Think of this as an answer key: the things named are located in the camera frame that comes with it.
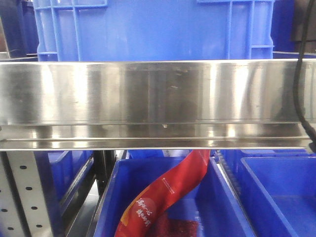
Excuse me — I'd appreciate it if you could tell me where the blue bin left lower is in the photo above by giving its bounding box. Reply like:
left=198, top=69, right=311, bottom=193
left=34, top=150, right=95, bottom=210

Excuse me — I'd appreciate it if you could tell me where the blue bin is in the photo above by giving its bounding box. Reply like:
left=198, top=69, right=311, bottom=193
left=215, top=150, right=316, bottom=237
left=94, top=151, right=254, bottom=237
left=34, top=150, right=95, bottom=210

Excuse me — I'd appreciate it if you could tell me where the blue bin centre lower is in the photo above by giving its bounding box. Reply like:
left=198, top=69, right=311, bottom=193
left=94, top=151, right=254, bottom=237

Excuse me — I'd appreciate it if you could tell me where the blue bin right lower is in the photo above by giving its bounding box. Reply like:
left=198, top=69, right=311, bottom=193
left=215, top=150, right=316, bottom=237

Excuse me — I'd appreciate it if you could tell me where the red printed snack bag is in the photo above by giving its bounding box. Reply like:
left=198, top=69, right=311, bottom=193
left=114, top=150, right=211, bottom=237

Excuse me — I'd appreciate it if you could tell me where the large blue crate on shelf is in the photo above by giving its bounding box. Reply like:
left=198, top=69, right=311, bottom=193
left=33, top=0, right=274, bottom=61

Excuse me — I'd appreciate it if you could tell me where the perforated grey metal upright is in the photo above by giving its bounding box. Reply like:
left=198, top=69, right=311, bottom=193
left=0, top=152, right=54, bottom=237

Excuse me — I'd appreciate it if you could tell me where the stainless steel shelf rail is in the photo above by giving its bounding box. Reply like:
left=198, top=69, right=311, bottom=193
left=0, top=59, right=310, bottom=151

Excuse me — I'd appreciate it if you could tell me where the black cable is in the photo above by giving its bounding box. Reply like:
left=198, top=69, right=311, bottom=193
left=292, top=0, right=316, bottom=146

